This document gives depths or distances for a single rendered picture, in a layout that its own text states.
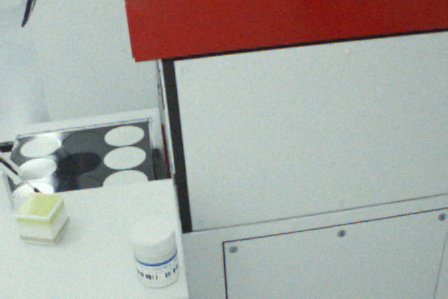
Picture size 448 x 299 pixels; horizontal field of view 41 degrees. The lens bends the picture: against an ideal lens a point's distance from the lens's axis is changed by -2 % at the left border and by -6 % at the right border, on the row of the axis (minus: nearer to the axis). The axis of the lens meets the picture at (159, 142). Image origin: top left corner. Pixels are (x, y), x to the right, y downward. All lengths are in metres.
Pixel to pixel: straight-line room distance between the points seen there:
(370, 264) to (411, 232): 0.13
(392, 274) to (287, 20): 0.73
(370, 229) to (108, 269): 0.66
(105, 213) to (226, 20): 0.43
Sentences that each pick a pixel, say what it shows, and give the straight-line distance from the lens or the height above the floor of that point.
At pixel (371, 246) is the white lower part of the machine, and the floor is 0.70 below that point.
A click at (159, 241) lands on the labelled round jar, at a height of 1.06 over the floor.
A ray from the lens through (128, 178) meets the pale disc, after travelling 1.41.
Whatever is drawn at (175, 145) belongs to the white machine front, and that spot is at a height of 1.04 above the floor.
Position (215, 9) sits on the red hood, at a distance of 1.12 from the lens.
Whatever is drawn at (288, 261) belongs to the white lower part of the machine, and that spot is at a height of 0.70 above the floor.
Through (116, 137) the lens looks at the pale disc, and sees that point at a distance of 1.58.
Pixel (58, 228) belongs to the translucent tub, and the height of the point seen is 0.99.
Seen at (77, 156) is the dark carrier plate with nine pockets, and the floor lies 0.90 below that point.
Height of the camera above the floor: 1.66
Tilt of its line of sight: 30 degrees down
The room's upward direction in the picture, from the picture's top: 7 degrees counter-clockwise
